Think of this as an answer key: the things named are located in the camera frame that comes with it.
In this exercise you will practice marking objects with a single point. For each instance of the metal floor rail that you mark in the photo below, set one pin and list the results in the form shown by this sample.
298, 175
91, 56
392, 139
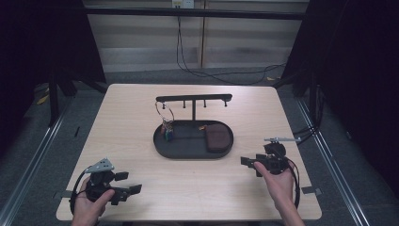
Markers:
332, 169
34, 163

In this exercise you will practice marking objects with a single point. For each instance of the black key holder with tray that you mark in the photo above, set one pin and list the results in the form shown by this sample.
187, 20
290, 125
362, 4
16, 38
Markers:
188, 145

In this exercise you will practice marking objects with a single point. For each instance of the yellow floor tape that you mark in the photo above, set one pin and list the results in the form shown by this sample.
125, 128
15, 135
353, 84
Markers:
42, 99

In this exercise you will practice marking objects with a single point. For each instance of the person's left hand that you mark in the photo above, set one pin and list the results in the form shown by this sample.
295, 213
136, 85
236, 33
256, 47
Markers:
87, 210

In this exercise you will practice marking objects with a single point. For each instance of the person's right hand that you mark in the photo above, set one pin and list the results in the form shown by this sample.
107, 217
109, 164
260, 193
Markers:
280, 188

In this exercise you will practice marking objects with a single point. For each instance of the black stand post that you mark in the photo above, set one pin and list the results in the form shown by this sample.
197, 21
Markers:
54, 103

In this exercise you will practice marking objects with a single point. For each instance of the black curtain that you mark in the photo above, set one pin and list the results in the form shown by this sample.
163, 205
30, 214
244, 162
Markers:
37, 47
360, 78

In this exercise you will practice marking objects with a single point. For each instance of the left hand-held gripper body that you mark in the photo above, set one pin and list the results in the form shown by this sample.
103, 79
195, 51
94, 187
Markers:
98, 186

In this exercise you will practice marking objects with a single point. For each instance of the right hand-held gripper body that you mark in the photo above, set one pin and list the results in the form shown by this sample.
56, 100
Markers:
274, 158

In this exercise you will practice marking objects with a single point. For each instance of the brown zip pouch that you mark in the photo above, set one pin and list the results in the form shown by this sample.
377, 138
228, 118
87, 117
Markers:
217, 138

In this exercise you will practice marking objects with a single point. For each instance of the white wall socket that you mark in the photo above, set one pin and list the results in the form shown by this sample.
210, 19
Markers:
183, 3

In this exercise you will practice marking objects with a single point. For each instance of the black horizontal frame bar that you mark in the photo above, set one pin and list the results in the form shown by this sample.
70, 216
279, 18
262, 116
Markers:
188, 13

